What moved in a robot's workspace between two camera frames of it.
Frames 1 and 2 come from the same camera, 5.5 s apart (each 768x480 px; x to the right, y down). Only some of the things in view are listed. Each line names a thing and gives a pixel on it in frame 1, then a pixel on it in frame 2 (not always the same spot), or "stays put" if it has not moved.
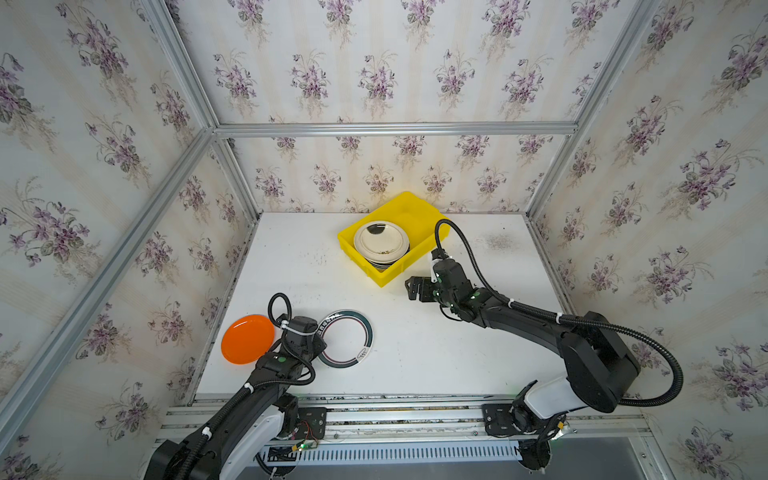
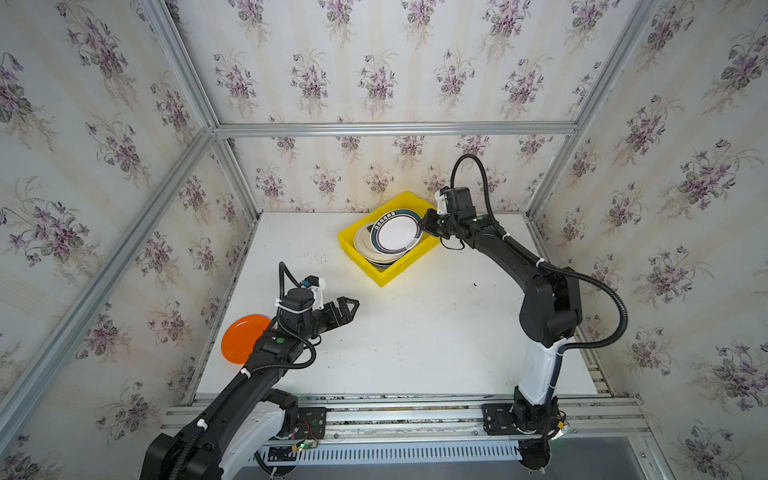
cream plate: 381,241 stays put
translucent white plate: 385,266 stays put
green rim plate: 349,338 -> 396,232
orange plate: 247,339 stays put
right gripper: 430,288 -> 437,222
